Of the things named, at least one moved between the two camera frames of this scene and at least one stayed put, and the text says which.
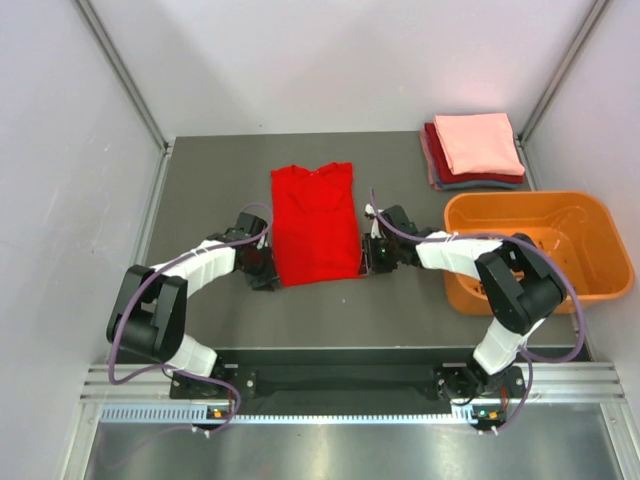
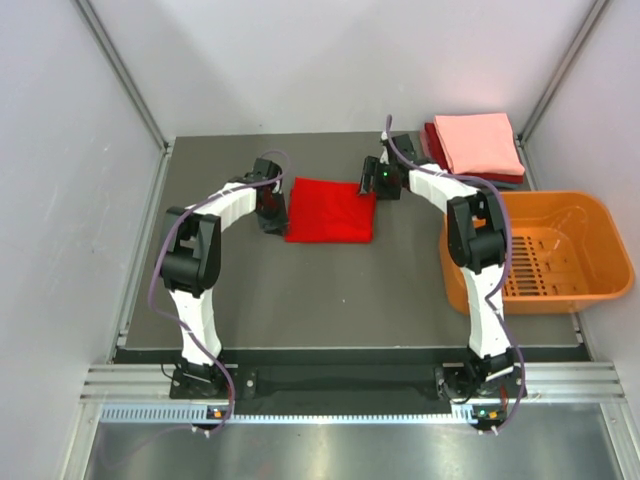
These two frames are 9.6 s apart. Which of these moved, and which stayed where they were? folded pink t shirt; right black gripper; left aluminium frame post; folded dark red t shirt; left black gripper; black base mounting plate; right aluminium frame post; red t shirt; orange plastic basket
Moved: right black gripper; left black gripper; red t shirt
Stayed: orange plastic basket; left aluminium frame post; folded dark red t shirt; right aluminium frame post; black base mounting plate; folded pink t shirt
